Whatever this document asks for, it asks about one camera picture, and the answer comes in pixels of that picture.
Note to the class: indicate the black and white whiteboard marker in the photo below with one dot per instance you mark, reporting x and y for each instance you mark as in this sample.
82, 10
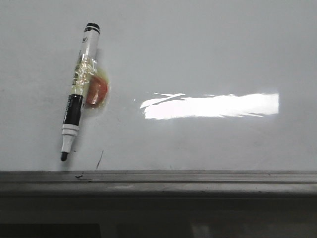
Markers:
86, 68

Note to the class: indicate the white whiteboard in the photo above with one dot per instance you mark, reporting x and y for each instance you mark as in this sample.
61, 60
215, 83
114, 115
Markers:
206, 98

